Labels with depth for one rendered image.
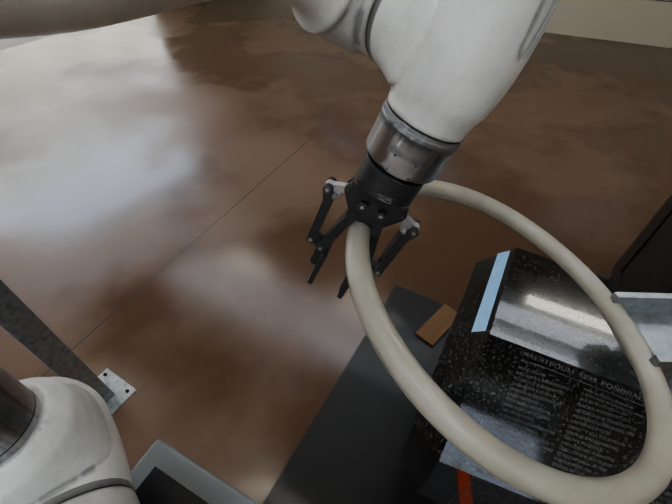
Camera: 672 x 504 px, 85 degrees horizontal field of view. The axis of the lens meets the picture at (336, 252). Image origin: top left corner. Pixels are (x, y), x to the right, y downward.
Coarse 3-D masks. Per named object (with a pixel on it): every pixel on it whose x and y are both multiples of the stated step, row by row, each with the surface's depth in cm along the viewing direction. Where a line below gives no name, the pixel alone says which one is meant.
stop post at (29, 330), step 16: (0, 288) 106; (0, 304) 107; (16, 304) 111; (0, 320) 109; (16, 320) 113; (32, 320) 117; (16, 336) 115; (32, 336) 119; (48, 336) 124; (32, 352) 121; (48, 352) 126; (64, 352) 131; (64, 368) 133; (80, 368) 139; (96, 384) 149; (112, 384) 163; (128, 384) 163; (112, 400) 158
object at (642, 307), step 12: (612, 300) 59; (624, 300) 59; (636, 300) 58; (648, 300) 58; (660, 300) 58; (636, 312) 61; (648, 312) 61; (660, 312) 61; (636, 324) 60; (648, 324) 60; (660, 324) 60; (648, 336) 58; (660, 336) 58; (660, 348) 57; (660, 360) 50
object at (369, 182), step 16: (368, 160) 41; (368, 176) 41; (384, 176) 39; (352, 192) 45; (368, 192) 41; (384, 192) 40; (400, 192) 40; (416, 192) 42; (352, 208) 46; (368, 208) 45; (384, 208) 45; (400, 208) 44; (368, 224) 47; (384, 224) 46
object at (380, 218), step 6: (378, 210) 45; (384, 210) 45; (378, 216) 45; (384, 216) 45; (378, 222) 45; (372, 228) 46; (378, 228) 46; (372, 234) 47; (378, 234) 47; (372, 240) 48; (372, 246) 49; (372, 252) 50; (372, 258) 50
